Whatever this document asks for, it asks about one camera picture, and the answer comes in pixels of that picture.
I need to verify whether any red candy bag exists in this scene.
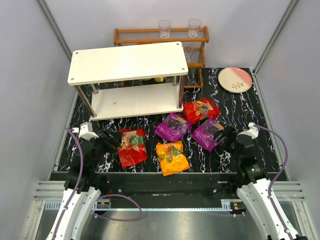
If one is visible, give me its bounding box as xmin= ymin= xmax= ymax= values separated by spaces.
xmin=117 ymin=128 xmax=148 ymax=168
xmin=183 ymin=98 xmax=221 ymax=124

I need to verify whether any purple candy bag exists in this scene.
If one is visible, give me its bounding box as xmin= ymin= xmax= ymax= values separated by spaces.
xmin=191 ymin=118 xmax=225 ymax=152
xmin=155 ymin=113 xmax=193 ymax=142

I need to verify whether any orange mango candy bag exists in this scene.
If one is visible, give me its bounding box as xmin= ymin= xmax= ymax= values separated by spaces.
xmin=156 ymin=140 xmax=190 ymax=177

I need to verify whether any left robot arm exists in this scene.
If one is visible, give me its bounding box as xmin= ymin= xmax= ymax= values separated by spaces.
xmin=46 ymin=128 xmax=123 ymax=240

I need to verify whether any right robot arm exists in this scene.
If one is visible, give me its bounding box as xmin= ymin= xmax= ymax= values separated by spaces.
xmin=215 ymin=123 xmax=307 ymax=240

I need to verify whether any white two-tier shelf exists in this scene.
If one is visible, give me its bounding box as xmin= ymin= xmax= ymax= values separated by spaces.
xmin=67 ymin=41 xmax=189 ymax=121

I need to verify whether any yellow object behind shelf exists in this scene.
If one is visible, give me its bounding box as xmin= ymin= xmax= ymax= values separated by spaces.
xmin=154 ymin=77 xmax=164 ymax=83

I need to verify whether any pink cream ceramic plate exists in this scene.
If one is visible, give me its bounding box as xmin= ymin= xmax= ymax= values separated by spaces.
xmin=218 ymin=67 xmax=253 ymax=94

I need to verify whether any clear glass lower rack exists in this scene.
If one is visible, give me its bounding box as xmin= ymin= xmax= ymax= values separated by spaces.
xmin=183 ymin=45 xmax=195 ymax=63

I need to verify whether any brown wooden rack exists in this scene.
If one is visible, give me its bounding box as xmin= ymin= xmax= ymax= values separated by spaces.
xmin=113 ymin=26 xmax=210 ymax=88

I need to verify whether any clear glass right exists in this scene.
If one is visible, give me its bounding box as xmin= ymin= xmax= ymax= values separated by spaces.
xmin=188 ymin=18 xmax=201 ymax=38

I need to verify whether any clear glass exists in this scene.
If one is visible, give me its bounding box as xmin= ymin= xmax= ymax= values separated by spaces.
xmin=158 ymin=20 xmax=171 ymax=39
xmin=188 ymin=18 xmax=201 ymax=38

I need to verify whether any clear glass left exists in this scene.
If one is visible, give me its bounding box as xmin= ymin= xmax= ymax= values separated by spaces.
xmin=158 ymin=20 xmax=171 ymax=39

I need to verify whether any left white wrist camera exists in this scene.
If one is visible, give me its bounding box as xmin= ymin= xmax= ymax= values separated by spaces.
xmin=71 ymin=122 xmax=99 ymax=141

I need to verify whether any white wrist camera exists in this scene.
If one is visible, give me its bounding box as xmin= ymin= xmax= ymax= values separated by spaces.
xmin=235 ymin=122 xmax=259 ymax=147
xmin=71 ymin=122 xmax=99 ymax=141

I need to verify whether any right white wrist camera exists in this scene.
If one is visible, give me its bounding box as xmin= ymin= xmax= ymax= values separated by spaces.
xmin=235 ymin=122 xmax=259 ymax=147

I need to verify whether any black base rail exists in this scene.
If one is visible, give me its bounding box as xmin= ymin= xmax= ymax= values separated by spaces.
xmin=51 ymin=170 xmax=276 ymax=198

